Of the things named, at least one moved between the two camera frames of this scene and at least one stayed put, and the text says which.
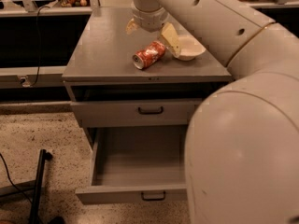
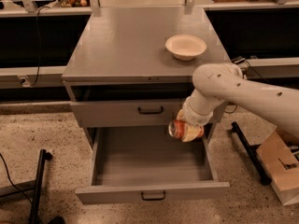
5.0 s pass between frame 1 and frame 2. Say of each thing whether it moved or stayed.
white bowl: stayed
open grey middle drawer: stayed
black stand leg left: stayed
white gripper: moved
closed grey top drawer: stayed
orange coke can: moved
